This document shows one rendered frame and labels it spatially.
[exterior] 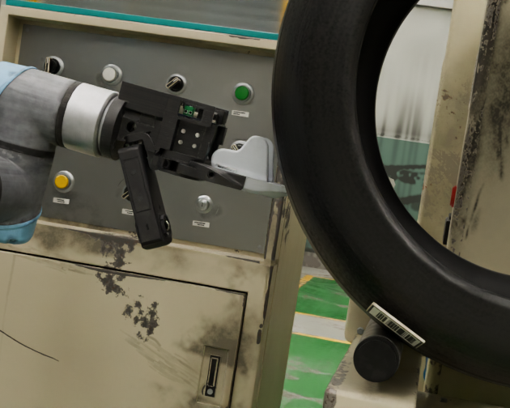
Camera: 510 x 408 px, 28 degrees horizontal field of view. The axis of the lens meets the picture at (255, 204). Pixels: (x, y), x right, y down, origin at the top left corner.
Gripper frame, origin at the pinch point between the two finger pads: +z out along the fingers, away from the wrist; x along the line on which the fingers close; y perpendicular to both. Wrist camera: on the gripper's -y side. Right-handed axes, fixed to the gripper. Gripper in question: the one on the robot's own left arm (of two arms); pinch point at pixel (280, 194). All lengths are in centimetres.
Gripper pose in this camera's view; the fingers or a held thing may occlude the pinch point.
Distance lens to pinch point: 108.3
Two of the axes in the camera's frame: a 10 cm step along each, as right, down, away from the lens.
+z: 9.5, 2.8, -1.7
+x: 1.8, -0.3, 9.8
